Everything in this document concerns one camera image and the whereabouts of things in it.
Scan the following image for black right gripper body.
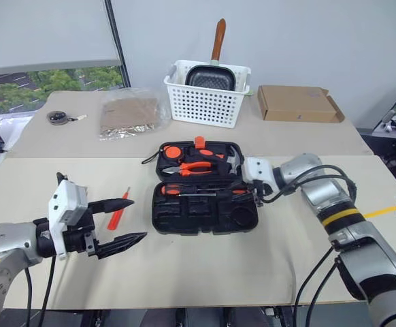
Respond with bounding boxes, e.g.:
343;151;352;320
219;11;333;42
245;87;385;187
251;179;274;208

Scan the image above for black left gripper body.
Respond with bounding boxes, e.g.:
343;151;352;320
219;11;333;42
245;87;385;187
63;202;101;262

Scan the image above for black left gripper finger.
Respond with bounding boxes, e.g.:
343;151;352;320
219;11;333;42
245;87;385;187
95;232;148;261
88;198;135;215

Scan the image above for slim orange screwdriver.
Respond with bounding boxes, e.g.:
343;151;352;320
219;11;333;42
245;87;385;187
107;186;132;231

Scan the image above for black plastic tool case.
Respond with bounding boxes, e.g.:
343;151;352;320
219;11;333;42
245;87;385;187
141;136;261;236

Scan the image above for steel claw hammer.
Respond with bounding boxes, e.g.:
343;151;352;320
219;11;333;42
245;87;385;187
224;145;244;176

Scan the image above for orange black utility knife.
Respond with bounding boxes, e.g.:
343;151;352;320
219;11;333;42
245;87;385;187
197;148;227;161

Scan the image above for orange black tape measure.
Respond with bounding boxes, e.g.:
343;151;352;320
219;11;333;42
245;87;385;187
163;144;184;160

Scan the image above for clear plastic bag brown contents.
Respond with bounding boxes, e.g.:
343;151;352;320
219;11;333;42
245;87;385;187
98;87;172;141

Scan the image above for flat brown cardboard box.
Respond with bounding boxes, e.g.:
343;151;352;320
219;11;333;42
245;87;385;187
257;84;346;124

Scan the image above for white perforated plastic basket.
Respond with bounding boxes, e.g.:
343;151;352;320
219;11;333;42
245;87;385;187
163;59;252;130

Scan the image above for yellow tape strip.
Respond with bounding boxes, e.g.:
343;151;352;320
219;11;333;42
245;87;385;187
364;200;396;219

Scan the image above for orange black handled screwdriver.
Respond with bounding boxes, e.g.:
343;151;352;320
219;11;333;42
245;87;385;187
159;184;218;199
214;187;254;198

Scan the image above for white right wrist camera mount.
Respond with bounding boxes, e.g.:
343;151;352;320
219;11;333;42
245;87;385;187
243;157;275;187

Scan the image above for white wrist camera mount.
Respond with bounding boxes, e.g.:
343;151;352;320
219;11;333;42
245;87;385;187
48;179;90;262
243;157;275;187

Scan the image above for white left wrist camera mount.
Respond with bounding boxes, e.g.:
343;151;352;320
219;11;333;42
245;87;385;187
48;179;90;262

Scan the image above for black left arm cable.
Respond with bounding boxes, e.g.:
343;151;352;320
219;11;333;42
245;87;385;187
23;255;56;327

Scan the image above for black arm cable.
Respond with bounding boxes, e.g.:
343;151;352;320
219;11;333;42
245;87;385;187
23;255;56;327
261;164;359;327

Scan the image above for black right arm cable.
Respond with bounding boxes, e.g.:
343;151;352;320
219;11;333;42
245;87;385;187
261;164;359;327

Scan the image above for orange handled pliers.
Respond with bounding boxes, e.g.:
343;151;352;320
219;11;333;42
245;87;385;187
161;161;216;178

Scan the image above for round black keychain with tag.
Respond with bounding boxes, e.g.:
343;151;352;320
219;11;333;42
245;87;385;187
46;110;88;127

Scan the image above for black pan with brown handle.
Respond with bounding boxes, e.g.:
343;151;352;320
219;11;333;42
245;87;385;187
184;18;237;93

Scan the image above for black window frame post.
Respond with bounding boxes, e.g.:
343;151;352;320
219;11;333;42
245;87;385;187
103;0;131;90

